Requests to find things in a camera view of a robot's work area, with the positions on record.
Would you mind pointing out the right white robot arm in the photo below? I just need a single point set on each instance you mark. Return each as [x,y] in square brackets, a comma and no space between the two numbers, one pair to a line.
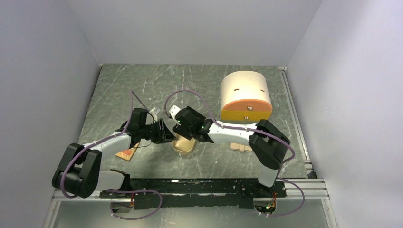
[267,142]

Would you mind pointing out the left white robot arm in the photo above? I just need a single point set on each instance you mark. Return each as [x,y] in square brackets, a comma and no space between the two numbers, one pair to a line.
[78,173]

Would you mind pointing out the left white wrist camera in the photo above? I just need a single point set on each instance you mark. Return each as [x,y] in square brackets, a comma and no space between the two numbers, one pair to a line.
[155,111]

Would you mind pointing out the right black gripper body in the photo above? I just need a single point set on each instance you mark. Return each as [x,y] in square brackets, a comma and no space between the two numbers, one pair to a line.
[186,133]

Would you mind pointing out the tan oval tray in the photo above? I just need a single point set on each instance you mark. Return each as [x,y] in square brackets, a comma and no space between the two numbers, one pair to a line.
[182,145]

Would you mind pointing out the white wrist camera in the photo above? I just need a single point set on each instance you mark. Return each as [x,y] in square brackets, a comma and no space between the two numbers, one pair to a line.
[155,111]
[173,111]

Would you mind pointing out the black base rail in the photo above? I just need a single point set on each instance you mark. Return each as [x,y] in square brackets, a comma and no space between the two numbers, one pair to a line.
[171,193]

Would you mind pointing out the cream orange drawer box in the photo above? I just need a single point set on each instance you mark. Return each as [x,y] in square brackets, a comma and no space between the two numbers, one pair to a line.
[244,96]

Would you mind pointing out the tan card holder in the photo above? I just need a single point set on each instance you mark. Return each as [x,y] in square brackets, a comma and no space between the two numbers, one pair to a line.
[240,147]

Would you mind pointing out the orange patterned card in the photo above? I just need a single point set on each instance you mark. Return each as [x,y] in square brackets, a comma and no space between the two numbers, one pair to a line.
[128,153]

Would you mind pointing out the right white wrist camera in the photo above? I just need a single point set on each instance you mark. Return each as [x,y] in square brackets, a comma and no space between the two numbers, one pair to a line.
[173,111]

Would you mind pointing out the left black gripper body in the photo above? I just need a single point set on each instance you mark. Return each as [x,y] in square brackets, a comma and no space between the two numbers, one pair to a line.
[152,131]

